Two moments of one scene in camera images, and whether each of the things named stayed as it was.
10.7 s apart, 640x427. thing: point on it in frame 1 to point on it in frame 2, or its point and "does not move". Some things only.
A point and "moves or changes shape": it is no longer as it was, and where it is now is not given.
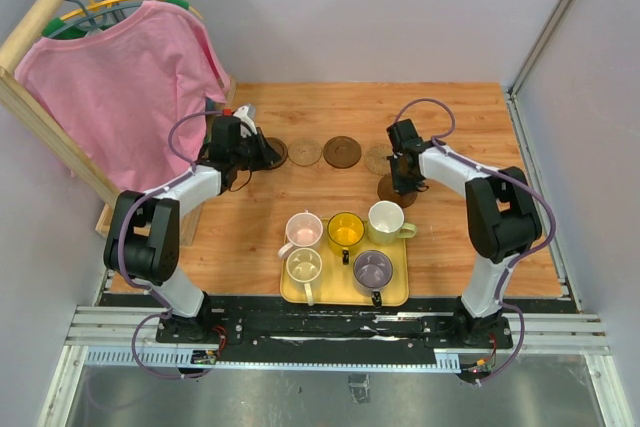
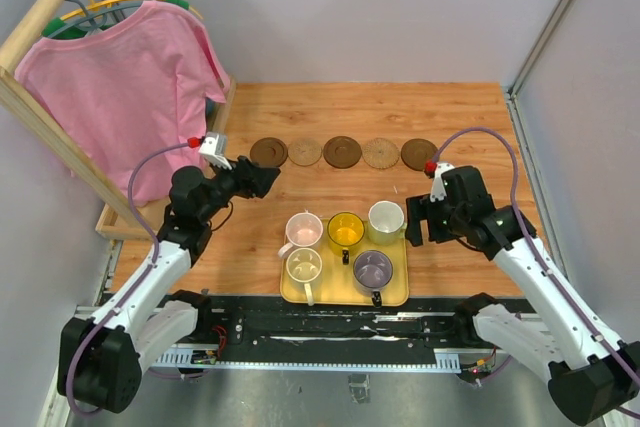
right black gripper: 400,186 to 420,208
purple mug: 372,271 does not move
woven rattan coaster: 304,152 does not move
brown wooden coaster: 341,151 does not move
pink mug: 303,229 does not move
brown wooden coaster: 280,148 does not move
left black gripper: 268,157 to 251,179
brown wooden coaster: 386,192 moves or changes shape
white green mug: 385,223 does not move
